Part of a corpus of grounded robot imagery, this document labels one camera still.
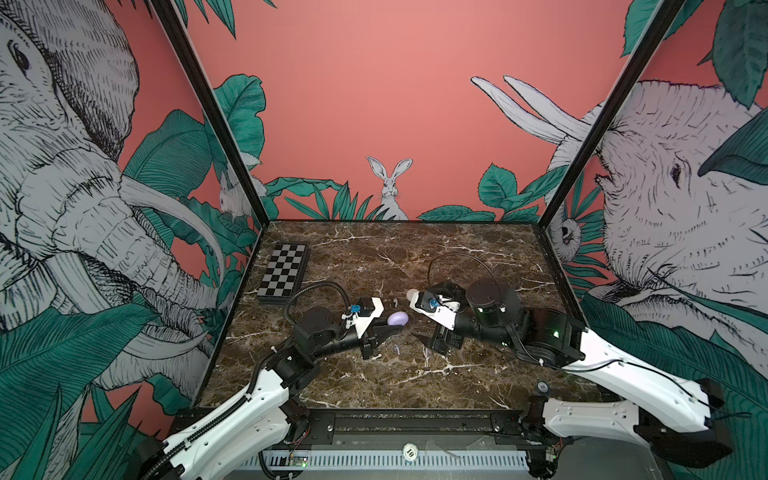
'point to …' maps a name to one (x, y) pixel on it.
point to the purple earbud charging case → (398, 318)
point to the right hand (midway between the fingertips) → (420, 308)
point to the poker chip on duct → (410, 451)
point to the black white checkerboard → (284, 274)
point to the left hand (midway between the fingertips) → (398, 322)
